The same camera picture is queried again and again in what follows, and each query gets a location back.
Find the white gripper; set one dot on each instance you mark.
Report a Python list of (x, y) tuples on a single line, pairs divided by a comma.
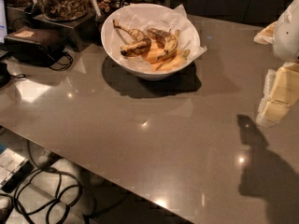
[(288, 32)]

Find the white ceramic bowl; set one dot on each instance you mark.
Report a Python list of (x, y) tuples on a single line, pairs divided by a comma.
[(117, 45)]

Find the yellow banana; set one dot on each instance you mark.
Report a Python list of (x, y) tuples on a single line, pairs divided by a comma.
[(172, 63), (156, 49)]

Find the lower yellow banana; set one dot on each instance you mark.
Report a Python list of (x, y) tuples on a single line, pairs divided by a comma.
[(172, 63)]

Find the monitor screen edge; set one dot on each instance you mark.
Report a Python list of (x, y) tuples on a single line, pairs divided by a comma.
[(3, 21)]

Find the white power strip box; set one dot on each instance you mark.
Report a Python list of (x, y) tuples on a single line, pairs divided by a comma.
[(12, 169)]

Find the glass jar of nuts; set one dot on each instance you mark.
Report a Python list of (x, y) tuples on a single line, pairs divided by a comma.
[(63, 10)]

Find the dark metal jar stand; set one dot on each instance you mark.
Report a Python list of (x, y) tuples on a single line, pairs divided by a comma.
[(79, 34)]

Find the spotted brown banana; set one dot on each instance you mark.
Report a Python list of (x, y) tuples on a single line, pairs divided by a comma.
[(167, 39), (141, 42)]

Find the black box device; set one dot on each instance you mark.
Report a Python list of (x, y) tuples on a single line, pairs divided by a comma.
[(38, 47)]

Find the upper yellow banana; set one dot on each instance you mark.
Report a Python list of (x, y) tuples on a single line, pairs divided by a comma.
[(156, 49)]

